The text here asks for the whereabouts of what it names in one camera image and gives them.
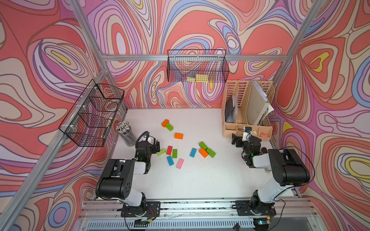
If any light green block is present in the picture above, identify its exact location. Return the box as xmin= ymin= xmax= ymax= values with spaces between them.
xmin=157 ymin=149 xmax=166 ymax=156

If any teal block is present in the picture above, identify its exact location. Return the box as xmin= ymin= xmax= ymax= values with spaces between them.
xmin=190 ymin=148 xmax=197 ymax=158
xmin=167 ymin=156 xmax=174 ymax=166

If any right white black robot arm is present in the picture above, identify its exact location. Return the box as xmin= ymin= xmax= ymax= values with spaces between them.
xmin=232 ymin=134 xmax=311 ymax=213

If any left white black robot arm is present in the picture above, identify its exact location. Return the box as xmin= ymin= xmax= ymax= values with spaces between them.
xmin=95 ymin=131 xmax=160 ymax=208

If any red block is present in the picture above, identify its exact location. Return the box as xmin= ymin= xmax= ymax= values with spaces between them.
xmin=166 ymin=146 xmax=173 ymax=156

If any orange block far back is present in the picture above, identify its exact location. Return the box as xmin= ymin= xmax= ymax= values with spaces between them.
xmin=161 ymin=119 xmax=169 ymax=128

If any orange block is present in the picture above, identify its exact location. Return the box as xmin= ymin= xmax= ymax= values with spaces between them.
xmin=174 ymin=133 xmax=184 ymax=140
xmin=161 ymin=119 xmax=169 ymax=128
xmin=199 ymin=148 xmax=209 ymax=158

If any orange block middle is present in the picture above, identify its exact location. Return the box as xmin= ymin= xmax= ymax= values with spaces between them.
xmin=174 ymin=133 xmax=184 ymax=140

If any pink block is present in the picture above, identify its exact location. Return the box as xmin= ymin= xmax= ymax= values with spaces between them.
xmin=176 ymin=158 xmax=184 ymax=169

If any white folder in organizer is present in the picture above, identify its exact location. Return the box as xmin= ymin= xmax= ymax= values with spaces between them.
xmin=246 ymin=80 xmax=275 ymax=126

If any dark tablet in organizer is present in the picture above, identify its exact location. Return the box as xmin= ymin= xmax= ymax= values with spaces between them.
xmin=225 ymin=95 xmax=238 ymax=123

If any orange block right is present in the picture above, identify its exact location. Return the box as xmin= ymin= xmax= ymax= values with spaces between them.
xmin=199 ymin=148 xmax=209 ymax=158

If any yellow sticky notes pad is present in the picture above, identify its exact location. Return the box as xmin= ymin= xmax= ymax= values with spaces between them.
xmin=186 ymin=74 xmax=209 ymax=83

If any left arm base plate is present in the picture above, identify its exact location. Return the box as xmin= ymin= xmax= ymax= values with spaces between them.
xmin=120 ymin=201 xmax=161 ymax=218

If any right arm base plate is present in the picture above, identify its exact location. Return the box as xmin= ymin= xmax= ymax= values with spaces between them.
xmin=231 ymin=200 xmax=277 ymax=217

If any black wire basket left wall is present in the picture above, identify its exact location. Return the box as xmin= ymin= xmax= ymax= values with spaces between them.
xmin=59 ymin=80 xmax=125 ymax=147

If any black wire basket wall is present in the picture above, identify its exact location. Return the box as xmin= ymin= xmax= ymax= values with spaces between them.
xmin=59 ymin=80 xmax=125 ymax=147
xmin=167 ymin=48 xmax=229 ymax=83

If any aluminium front rail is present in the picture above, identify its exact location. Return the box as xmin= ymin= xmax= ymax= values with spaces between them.
xmin=80 ymin=197 xmax=318 ymax=219

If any black wire basket back wall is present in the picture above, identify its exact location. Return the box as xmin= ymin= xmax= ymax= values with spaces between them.
xmin=167 ymin=48 xmax=229 ymax=83

